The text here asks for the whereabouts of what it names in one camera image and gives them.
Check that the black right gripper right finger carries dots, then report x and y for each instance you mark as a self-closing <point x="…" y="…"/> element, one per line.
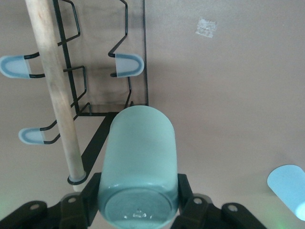
<point x="197" y="214"/>

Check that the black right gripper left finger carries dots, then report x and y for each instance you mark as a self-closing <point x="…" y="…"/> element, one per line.
<point x="76" y="210"/>

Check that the pale green cup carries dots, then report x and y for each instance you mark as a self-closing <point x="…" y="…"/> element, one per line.
<point x="138" y="155"/>

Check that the light blue cup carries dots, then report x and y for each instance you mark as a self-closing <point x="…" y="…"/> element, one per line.
<point x="288" y="188"/>

